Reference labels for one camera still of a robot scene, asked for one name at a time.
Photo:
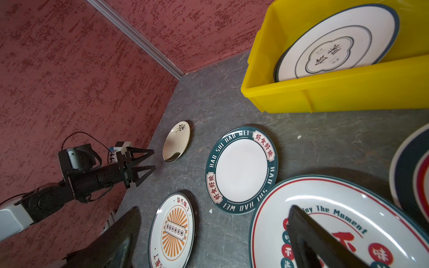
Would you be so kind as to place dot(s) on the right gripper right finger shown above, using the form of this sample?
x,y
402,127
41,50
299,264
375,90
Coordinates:
x,y
311,242

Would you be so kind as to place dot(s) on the blue floral teal plate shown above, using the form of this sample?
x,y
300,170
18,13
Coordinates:
x,y
277,66

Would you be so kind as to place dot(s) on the orange sunburst plate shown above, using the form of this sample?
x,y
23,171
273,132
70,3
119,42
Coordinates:
x,y
172,233

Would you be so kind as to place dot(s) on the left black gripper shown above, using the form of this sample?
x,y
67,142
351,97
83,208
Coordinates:
x,y
126,162

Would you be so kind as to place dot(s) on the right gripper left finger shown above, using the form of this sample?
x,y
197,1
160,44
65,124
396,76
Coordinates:
x,y
114,248

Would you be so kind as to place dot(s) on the cream plate black floral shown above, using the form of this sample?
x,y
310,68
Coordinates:
x,y
176,141

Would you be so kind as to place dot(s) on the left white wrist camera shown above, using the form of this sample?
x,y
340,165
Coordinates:
x,y
121,146

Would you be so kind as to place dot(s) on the white plate red Chinese characters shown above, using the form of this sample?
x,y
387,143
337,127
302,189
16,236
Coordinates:
x,y
369,226

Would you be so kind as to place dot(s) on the left aluminium corner post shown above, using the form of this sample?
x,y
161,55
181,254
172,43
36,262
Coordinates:
x,y
109,13

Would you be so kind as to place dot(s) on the green rim Hao Wei plate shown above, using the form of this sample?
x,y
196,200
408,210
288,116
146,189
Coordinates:
x,y
241,169

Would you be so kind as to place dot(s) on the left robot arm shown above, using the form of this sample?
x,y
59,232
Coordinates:
x,y
83,175

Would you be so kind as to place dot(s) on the green red rim plate right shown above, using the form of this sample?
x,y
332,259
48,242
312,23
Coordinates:
x,y
409,176

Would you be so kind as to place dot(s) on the yellow plastic bin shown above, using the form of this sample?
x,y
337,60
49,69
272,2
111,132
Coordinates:
x,y
399,81

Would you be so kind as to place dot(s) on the white plate black cloud emblem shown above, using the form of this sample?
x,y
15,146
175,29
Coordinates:
x,y
356,37

